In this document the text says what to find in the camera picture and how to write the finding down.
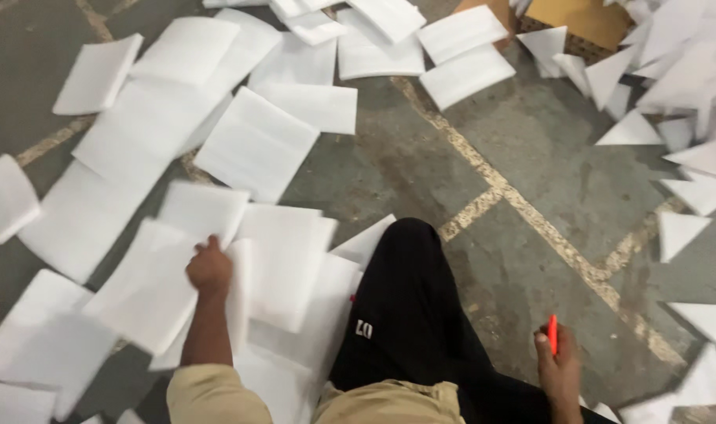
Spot person's right hand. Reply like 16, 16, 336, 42
533, 323, 584, 407

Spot person's left hand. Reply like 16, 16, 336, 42
185, 234, 235, 295

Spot single white foam sheet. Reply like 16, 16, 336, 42
82, 219, 254, 358

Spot person's beige shirt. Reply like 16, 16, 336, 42
166, 363, 467, 424

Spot heap of rectangular foam sheets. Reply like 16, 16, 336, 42
0, 0, 518, 424

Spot person's black trousers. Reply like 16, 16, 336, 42
328, 218, 618, 424

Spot heap of triangular foam pieces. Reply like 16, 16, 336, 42
514, 0, 716, 424

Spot brown cardboard box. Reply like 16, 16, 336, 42
455, 0, 635, 66

